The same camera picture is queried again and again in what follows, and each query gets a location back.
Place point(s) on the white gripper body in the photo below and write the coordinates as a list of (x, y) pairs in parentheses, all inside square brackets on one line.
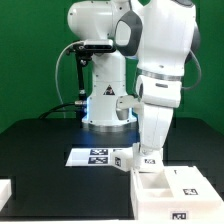
[(154, 123)]

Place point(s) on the white cabinet door panel front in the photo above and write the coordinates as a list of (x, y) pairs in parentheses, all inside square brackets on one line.
[(150, 162)]

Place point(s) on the white cabinet door panel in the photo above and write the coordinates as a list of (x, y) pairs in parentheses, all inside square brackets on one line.
[(185, 181), (150, 162)]

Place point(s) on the white cabinet body box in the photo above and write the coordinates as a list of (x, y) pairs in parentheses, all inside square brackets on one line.
[(153, 201)]

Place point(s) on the white cabinet top block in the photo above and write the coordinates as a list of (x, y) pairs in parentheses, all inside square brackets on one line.
[(122, 159)]

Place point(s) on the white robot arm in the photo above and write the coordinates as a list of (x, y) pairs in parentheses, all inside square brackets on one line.
[(138, 53)]

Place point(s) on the white sheet with markers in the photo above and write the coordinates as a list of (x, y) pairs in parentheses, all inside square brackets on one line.
[(90, 157)]

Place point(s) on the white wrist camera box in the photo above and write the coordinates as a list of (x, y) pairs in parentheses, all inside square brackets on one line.
[(150, 91)]

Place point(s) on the black camera on stand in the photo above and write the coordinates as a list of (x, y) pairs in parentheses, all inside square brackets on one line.
[(84, 50)]

